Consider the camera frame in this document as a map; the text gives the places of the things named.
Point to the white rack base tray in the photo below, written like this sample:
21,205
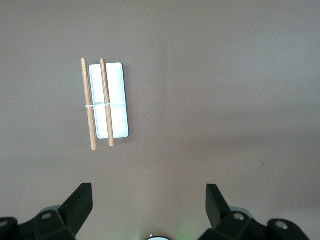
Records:
117,87

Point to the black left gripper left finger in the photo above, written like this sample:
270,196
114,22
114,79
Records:
80,202

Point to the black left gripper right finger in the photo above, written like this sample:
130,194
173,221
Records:
216,207

